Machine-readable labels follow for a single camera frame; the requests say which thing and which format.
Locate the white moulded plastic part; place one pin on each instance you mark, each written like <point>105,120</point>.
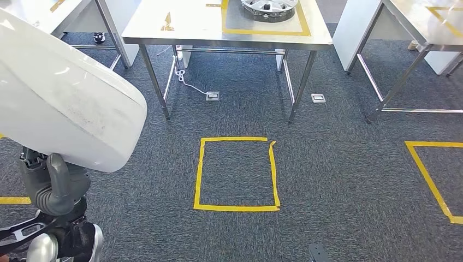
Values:
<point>65,97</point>

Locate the yellow floor tape square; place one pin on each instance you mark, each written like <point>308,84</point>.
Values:
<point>235,208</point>
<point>14,200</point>
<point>427,177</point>

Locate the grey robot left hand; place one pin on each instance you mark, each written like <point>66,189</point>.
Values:
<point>54,188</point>

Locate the steel workbench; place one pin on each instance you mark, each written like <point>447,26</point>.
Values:
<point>416,18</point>
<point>72,11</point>
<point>188,21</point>

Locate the metal floor socket plate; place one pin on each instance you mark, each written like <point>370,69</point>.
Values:
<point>318,98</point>
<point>212,96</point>

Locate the black white floor object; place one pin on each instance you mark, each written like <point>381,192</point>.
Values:
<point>99,37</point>

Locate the silver wheel hubcap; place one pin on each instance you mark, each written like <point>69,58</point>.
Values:
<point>269,7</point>

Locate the small beige floor object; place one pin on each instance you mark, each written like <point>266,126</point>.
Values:
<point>413,45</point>

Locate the white partition panel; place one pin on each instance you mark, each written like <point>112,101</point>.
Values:
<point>354,32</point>
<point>126,18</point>

